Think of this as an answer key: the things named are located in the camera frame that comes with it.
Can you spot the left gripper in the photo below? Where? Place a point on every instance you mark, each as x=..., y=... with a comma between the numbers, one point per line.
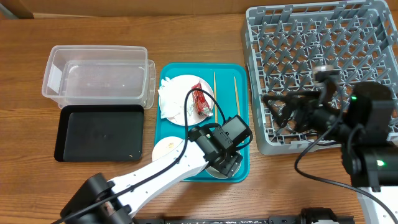
x=231, y=163

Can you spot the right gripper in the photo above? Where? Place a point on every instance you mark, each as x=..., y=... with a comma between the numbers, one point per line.
x=305, y=104

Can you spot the red snack wrapper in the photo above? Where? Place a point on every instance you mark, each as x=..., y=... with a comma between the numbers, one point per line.
x=203, y=108

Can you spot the pink bowl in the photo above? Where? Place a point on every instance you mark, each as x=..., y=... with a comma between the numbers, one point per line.
x=165, y=146

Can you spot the white napkin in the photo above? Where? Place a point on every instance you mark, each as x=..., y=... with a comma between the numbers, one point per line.
x=171, y=97

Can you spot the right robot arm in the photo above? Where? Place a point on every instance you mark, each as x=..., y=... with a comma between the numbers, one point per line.
x=367, y=155

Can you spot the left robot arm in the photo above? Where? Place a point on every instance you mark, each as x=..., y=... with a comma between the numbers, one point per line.
x=119, y=199

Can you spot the teal plastic tray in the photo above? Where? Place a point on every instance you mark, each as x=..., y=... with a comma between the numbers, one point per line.
x=225, y=73

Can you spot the right wooden chopstick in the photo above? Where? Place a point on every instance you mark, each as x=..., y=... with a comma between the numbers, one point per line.
x=237, y=96

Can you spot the wooden chopstick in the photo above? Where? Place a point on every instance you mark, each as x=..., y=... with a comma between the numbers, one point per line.
x=237, y=96
x=215, y=97

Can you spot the left wooden chopstick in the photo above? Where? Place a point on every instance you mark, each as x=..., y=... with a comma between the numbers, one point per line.
x=215, y=97

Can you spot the grey dish rack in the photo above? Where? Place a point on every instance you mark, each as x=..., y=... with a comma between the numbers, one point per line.
x=283, y=44

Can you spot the pink plate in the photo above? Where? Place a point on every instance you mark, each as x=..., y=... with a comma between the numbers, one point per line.
x=187, y=81

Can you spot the black rectangular tray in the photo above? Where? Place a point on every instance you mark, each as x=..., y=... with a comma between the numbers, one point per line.
x=99, y=133

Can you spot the clear plastic bin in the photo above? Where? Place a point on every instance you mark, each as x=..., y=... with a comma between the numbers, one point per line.
x=99, y=75

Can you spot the black rail at table edge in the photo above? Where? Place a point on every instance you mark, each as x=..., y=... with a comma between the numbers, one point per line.
x=318, y=215

